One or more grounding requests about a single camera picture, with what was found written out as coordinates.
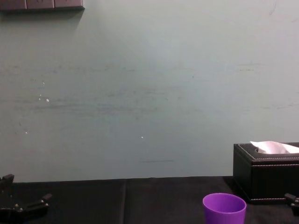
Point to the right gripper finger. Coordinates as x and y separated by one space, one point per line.
292 200

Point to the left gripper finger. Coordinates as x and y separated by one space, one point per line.
5 189
35 205

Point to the black leather tissue box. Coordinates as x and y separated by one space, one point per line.
268 179

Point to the white paper tissue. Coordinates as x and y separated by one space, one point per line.
273 147

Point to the purple plastic cup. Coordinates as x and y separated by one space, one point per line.
218 215

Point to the black table cloth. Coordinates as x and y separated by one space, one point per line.
130 203

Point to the grey wall socket panel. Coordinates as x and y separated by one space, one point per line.
42 4

